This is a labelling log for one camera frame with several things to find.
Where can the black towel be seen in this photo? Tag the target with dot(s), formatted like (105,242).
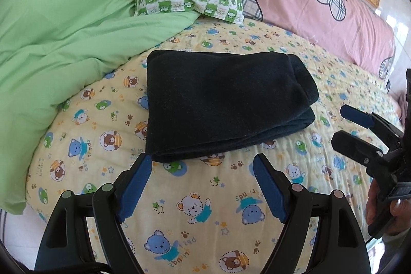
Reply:
(224,100)

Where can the green duvet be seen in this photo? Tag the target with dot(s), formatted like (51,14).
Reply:
(64,20)

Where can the person's right forearm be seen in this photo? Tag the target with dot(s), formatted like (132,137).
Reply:
(398,254)

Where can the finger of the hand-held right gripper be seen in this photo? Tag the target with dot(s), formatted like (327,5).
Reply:
(353,145)
(356,116)

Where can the yellow bear print bed sheet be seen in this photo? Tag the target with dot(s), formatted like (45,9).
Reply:
(192,229)

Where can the person's right hand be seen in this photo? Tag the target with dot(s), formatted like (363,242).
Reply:
(401,216)

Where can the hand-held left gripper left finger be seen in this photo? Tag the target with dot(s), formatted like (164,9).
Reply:
(136,187)

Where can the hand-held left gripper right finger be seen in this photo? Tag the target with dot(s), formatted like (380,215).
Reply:
(269,187)

